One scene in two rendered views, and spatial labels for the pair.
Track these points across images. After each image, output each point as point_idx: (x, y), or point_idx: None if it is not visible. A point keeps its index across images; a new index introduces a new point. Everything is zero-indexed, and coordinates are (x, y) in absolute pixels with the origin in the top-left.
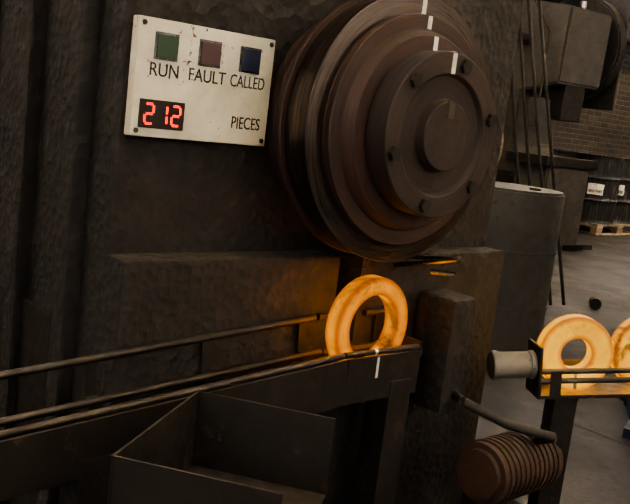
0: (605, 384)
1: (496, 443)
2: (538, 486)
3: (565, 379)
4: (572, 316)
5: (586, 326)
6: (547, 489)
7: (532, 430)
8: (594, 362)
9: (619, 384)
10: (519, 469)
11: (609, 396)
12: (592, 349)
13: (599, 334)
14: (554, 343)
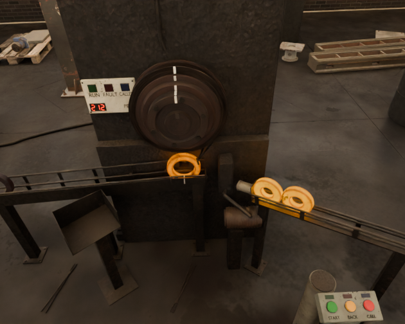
0: None
1: (230, 211)
2: (249, 227)
3: (260, 199)
4: (265, 179)
5: (269, 185)
6: (258, 227)
7: (243, 211)
8: (273, 197)
9: None
10: (235, 222)
11: (276, 211)
12: (272, 193)
13: (274, 189)
14: (258, 186)
